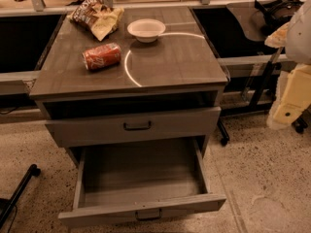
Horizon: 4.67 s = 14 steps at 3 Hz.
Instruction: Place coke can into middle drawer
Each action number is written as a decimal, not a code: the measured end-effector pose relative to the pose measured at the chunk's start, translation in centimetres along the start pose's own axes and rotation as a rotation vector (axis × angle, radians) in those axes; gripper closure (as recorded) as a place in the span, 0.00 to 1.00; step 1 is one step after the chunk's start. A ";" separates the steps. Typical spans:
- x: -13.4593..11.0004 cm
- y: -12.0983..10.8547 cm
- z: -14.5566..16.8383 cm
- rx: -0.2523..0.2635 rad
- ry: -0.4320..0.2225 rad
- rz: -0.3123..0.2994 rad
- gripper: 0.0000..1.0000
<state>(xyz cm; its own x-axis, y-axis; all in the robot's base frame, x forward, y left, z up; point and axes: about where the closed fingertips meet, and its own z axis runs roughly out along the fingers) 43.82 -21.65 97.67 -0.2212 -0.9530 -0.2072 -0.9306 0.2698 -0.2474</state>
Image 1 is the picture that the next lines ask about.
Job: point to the closed grey top drawer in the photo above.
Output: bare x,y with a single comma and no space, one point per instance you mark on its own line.
100,130

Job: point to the white paper bowl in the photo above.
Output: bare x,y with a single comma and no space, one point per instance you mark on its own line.
146,30

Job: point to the open grey middle drawer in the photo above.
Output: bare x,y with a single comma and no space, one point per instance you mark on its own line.
140,181

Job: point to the brown chip bag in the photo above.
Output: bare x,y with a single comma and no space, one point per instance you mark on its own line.
100,19

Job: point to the grey drawer cabinet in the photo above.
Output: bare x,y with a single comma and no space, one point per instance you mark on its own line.
176,72

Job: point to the black VR headset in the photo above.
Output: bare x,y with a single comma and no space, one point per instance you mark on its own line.
278,12

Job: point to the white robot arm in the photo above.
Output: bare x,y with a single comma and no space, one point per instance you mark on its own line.
298,46

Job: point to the red coke can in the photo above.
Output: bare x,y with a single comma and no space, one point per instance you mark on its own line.
102,56

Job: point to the black floor stand leg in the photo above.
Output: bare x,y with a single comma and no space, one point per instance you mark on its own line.
7,205

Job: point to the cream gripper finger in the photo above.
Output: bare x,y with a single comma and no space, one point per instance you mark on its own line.
278,38
293,97

